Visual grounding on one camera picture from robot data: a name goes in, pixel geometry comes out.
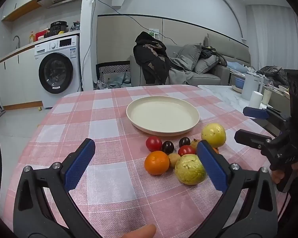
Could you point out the black coat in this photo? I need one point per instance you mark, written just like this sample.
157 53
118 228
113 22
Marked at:
273 73

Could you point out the smooth yellow guava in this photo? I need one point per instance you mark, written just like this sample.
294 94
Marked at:
213 135

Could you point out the brown longan with stem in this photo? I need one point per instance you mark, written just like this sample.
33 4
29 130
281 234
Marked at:
194 143

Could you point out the black white patterned bag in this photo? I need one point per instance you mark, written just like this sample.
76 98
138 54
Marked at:
114 69

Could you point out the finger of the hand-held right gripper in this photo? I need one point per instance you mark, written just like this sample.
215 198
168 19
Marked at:
249 138
255 112

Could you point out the white curtain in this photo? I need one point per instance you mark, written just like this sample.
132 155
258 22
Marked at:
273 37

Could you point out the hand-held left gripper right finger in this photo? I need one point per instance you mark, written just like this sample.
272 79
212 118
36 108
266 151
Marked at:
212 166

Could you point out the white wall socket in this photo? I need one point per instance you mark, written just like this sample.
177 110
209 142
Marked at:
153 32

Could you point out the white kitchen base cabinet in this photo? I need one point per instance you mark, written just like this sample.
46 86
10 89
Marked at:
20 79

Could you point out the cream round plate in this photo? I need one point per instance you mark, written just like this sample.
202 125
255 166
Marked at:
161 115

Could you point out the grey sofa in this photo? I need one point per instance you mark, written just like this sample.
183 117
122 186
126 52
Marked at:
206 77

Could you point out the grey pillow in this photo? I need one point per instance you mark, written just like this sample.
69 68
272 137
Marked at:
207 64
188 57

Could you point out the cream cup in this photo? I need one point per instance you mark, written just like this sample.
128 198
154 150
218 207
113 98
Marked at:
266 96

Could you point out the light blue cloth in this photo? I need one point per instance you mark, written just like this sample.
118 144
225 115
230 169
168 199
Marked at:
235 67

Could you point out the yellow soap bottle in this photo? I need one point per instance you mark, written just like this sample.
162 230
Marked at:
31 37

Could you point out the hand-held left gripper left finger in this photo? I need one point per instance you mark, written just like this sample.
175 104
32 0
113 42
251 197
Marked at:
79 164

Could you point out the red box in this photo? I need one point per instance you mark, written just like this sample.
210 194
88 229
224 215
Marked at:
41 35

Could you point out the dark purple cherry tomato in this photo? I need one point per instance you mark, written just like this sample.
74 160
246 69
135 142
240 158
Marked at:
168 147
184 142

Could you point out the white electric kettle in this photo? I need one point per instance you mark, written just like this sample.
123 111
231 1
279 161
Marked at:
250 85

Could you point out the white wall cabinet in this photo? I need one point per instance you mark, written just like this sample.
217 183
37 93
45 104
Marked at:
20 5

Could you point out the person's right hand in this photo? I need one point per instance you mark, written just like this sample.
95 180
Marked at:
278 177

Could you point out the dark clothes pile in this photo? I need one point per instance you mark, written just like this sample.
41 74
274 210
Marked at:
212 53

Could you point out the blue crumpled bags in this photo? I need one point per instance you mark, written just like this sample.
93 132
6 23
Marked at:
116 79

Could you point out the grey plastic bag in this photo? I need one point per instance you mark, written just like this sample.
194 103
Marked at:
75 26

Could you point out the orange mandarin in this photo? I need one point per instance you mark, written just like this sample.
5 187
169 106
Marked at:
157 163
216 150

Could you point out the red cherry tomato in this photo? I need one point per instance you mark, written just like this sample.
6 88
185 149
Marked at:
186 150
154 143

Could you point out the person's left hand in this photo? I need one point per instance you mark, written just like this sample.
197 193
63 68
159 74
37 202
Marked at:
141 231

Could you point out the grey blanket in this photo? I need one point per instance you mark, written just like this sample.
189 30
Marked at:
180 75

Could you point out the metal kitchen faucet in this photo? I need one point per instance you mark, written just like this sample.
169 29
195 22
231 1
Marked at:
17 39

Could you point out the rough speckled yellow guava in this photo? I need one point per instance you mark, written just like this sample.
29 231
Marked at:
190 169

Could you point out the black pressure cooker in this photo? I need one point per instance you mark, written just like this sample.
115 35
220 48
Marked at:
58 27

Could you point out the white washing machine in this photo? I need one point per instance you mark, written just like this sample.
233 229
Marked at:
62 45

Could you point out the pink checked tablecloth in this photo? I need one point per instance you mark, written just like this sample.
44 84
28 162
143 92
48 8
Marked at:
101 119

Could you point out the black jacket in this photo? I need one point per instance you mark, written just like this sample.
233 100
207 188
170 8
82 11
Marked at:
149 54

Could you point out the white paper roll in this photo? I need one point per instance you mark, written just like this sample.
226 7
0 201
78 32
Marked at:
255 99

